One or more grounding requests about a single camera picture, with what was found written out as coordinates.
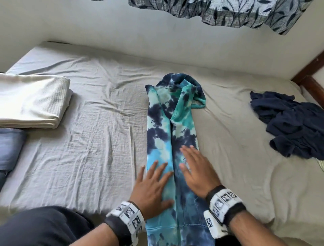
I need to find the crumpled navy garment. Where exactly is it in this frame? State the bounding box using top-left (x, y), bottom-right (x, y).
top-left (250, 91), bottom-right (324, 160)

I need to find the white marker wrist camera band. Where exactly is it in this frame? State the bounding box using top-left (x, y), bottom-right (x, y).
top-left (104, 201), bottom-right (146, 246)
top-left (203, 185), bottom-right (247, 239)

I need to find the person's left hand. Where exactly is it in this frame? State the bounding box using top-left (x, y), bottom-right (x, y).
top-left (130, 161), bottom-right (175, 220)

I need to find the folded white blanket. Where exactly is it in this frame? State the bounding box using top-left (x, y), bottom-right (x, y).
top-left (0, 73), bottom-right (74, 129)

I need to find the blue-grey pillow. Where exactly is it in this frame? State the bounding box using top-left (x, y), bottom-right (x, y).
top-left (0, 128), bottom-right (27, 191)

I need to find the brown wooden bed frame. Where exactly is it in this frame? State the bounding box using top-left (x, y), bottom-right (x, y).
top-left (291, 50), bottom-right (324, 110)

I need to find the person's left forearm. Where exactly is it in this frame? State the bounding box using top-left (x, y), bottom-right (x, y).
top-left (73, 220), bottom-right (120, 246)

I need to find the grey leaf-print curtain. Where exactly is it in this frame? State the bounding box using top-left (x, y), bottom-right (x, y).
top-left (128, 0), bottom-right (313, 35)

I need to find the grey bed sheet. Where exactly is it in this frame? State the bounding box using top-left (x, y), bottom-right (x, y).
top-left (0, 41), bottom-right (324, 246)

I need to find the blue tie-dye hoodie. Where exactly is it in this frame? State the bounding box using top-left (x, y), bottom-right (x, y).
top-left (144, 73), bottom-right (216, 246)

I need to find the person's dark trouser leg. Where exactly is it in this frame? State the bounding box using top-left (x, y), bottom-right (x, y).
top-left (0, 206), bottom-right (96, 246)

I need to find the person's right hand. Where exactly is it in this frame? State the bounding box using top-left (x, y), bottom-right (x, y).
top-left (179, 145), bottom-right (222, 199)

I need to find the person's right forearm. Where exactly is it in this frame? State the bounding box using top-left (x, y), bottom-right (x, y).
top-left (228, 210), bottom-right (294, 246)

